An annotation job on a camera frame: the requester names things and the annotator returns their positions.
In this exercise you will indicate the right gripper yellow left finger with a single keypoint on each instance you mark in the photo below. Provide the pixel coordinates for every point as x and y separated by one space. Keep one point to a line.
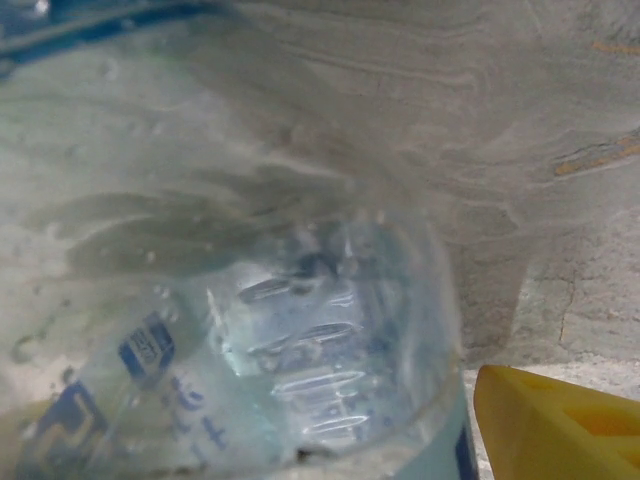
12 430

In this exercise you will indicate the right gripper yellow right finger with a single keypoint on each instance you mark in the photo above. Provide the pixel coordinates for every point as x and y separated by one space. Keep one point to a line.
560 430

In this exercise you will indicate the clear bottle blue print label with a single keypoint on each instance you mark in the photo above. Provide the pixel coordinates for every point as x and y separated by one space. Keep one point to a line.
310 325

